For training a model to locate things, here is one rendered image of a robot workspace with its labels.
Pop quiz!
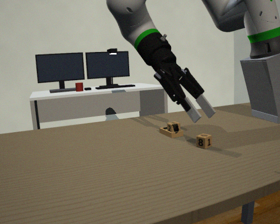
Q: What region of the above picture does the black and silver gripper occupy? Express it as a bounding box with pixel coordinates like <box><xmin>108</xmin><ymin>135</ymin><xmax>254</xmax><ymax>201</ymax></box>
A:
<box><xmin>150</xmin><ymin>48</ymin><xmax>216</xmax><ymax>123</ymax></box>

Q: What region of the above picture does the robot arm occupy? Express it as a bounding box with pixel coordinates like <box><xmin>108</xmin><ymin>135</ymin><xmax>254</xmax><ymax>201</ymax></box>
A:
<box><xmin>106</xmin><ymin>0</ymin><xmax>280</xmax><ymax>66</ymax></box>

